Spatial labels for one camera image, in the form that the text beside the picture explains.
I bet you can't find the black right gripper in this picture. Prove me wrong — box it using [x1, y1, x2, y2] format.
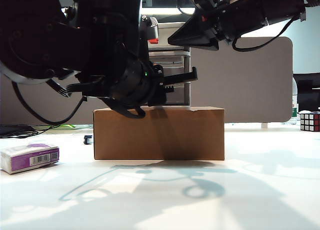
[167, 0, 243, 51]

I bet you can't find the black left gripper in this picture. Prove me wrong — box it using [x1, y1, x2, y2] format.
[146, 62, 199, 108]

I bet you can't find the smoky drawer red handle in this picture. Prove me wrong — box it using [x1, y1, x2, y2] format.
[164, 82, 188, 106]
[149, 55, 187, 77]
[147, 27, 186, 50]

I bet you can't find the white drawer cabinet frame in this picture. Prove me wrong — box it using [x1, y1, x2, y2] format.
[147, 22, 193, 107]

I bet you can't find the purple white napkin pack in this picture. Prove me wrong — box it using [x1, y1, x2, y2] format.
[0, 142, 61, 175]

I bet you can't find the long ceiling light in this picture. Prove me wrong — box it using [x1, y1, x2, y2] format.
[141, 7, 196, 16]

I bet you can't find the brown cardboard box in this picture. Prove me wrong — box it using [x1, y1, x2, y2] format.
[92, 107, 225, 161]

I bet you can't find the grey desk partition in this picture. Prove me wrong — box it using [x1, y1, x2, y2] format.
[0, 37, 293, 125]

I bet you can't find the clear bottle green label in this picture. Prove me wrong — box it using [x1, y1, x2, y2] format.
[291, 96, 300, 127]

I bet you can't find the black rubiks cube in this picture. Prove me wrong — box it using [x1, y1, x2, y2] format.
[299, 111, 320, 133]

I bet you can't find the black flat pad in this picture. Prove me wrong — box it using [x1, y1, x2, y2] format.
[0, 125, 34, 135]

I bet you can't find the black table cable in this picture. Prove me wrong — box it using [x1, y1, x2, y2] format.
[0, 124, 62, 139]

